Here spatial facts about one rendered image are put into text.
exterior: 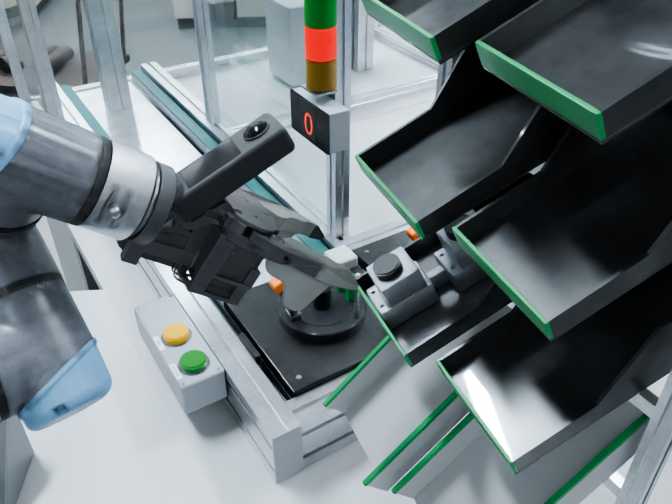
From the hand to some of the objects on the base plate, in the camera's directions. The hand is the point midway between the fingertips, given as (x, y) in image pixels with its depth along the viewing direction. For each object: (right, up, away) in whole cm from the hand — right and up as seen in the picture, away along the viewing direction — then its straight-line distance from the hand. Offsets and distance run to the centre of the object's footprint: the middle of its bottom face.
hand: (336, 252), depth 67 cm
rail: (-30, -10, +60) cm, 67 cm away
